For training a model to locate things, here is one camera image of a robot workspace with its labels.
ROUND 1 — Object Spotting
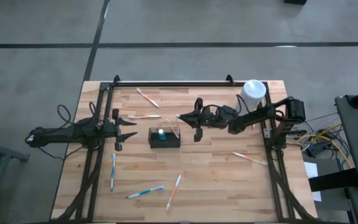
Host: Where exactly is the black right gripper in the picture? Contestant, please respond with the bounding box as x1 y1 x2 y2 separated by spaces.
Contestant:
178 98 239 143

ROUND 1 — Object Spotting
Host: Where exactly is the black wire caddy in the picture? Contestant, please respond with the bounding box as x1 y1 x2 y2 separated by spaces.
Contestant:
148 126 182 149

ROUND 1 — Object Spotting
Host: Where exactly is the black trailing cable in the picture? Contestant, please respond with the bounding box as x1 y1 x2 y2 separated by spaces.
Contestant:
37 145 67 162

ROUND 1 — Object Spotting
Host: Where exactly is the blue and white toothbrush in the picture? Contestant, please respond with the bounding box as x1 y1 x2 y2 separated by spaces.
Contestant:
126 185 165 200
110 152 117 193

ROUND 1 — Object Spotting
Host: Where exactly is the white wipes canister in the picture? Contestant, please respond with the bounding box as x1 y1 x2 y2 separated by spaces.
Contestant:
237 79 267 113

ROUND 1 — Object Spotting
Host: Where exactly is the white paper sheet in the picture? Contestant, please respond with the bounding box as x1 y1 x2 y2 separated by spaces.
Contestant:
305 161 323 202

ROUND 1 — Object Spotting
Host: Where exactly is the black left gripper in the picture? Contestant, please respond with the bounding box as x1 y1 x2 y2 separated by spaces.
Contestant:
104 108 139 152

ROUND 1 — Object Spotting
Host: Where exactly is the yellow cable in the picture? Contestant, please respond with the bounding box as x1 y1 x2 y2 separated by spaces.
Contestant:
298 123 354 170

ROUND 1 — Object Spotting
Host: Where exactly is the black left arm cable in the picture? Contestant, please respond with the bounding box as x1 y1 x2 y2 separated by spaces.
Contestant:
56 101 102 125

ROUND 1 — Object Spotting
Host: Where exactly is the blue power strip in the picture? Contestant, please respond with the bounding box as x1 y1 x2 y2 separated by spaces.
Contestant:
306 141 332 158

